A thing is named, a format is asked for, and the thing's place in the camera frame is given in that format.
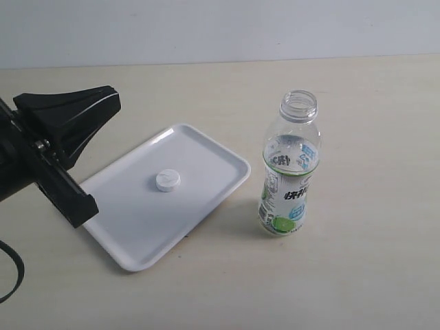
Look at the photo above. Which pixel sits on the clear plastic drink bottle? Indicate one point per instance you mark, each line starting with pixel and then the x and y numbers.
pixel 291 154

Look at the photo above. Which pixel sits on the white bottle cap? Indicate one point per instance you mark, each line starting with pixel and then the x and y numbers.
pixel 167 180

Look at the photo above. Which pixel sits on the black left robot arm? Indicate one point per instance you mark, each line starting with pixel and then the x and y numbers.
pixel 42 139

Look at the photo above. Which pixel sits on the white rectangular plastic tray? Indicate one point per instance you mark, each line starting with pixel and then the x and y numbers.
pixel 137 224

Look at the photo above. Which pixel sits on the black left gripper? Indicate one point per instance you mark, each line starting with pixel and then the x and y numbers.
pixel 68 121

